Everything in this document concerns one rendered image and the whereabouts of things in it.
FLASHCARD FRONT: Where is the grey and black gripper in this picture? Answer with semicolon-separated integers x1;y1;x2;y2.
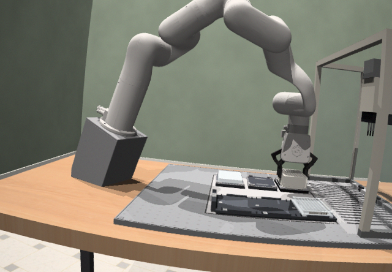
271;132;318;178

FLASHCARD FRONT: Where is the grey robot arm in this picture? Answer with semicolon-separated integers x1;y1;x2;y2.
97;0;316;137

